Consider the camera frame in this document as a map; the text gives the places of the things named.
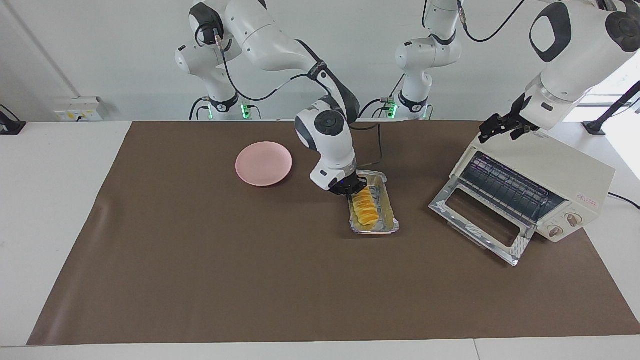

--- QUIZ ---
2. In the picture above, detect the aluminium foil baking tray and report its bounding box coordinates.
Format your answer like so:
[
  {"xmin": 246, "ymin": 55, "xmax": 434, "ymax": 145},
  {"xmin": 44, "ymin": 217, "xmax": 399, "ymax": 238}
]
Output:
[{"xmin": 347, "ymin": 169, "xmax": 400, "ymax": 236}]

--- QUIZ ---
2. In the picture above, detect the cream toaster oven body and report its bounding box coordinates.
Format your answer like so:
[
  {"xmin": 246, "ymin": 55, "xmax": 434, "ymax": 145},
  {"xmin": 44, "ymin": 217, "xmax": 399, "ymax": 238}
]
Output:
[{"xmin": 450, "ymin": 131, "xmax": 617, "ymax": 244}]

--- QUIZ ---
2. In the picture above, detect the glass toaster oven door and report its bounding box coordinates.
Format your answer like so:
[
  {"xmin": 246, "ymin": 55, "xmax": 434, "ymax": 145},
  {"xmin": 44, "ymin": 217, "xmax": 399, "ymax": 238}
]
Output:
[{"xmin": 429, "ymin": 176, "xmax": 537, "ymax": 267}]

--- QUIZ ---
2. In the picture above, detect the black angled stand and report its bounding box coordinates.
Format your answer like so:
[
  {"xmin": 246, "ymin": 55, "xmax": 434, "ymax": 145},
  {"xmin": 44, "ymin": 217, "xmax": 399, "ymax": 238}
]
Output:
[{"xmin": 582, "ymin": 80, "xmax": 640, "ymax": 136}]

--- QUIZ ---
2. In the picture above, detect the pink round plate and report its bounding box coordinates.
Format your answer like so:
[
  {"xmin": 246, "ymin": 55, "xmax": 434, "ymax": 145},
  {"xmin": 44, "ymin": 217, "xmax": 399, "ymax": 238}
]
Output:
[{"xmin": 235, "ymin": 141, "xmax": 293, "ymax": 188}]

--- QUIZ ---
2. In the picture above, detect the brown table mat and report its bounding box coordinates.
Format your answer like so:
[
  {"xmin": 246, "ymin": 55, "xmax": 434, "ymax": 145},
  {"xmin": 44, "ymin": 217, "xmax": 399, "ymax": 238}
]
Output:
[{"xmin": 26, "ymin": 120, "xmax": 640, "ymax": 346}]

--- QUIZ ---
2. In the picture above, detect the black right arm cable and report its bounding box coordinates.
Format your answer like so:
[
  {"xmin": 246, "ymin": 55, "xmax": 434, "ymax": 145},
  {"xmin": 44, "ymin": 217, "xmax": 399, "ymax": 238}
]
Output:
[{"xmin": 212, "ymin": 27, "xmax": 385, "ymax": 168}]

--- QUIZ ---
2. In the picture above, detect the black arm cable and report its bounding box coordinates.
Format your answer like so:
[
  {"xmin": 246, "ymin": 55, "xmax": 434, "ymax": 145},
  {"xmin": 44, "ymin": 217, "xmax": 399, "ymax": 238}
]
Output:
[
  {"xmin": 457, "ymin": 0, "xmax": 527, "ymax": 43},
  {"xmin": 212, "ymin": 27, "xmax": 385, "ymax": 168}
]

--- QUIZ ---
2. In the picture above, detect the wire oven rack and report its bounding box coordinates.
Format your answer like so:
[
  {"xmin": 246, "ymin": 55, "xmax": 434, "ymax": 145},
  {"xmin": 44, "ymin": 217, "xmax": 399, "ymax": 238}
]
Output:
[{"xmin": 459, "ymin": 152, "xmax": 568, "ymax": 223}]

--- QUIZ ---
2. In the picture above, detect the black left base cable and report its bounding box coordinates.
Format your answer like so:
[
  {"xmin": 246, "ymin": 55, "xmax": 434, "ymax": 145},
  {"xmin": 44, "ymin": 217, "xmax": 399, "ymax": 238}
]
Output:
[{"xmin": 357, "ymin": 75, "xmax": 407, "ymax": 120}]

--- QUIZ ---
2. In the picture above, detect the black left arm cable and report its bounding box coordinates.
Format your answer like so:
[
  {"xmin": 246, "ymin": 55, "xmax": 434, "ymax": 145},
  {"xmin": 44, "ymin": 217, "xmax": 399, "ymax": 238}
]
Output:
[{"xmin": 457, "ymin": 0, "xmax": 527, "ymax": 43}]

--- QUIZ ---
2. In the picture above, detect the black oven power cord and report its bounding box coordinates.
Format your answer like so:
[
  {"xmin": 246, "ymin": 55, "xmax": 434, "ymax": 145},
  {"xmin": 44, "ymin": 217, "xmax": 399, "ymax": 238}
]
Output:
[{"xmin": 607, "ymin": 192, "xmax": 640, "ymax": 210}]

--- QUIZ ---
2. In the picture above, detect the white wall socket box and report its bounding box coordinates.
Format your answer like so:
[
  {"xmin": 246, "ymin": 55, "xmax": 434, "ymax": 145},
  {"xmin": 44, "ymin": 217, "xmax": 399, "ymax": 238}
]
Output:
[{"xmin": 54, "ymin": 96, "xmax": 104, "ymax": 122}]

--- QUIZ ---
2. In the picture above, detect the black table clamp mount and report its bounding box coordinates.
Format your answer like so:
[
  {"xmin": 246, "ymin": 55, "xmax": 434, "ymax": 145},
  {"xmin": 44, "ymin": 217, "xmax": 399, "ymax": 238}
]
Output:
[{"xmin": 0, "ymin": 104, "xmax": 27, "ymax": 136}]

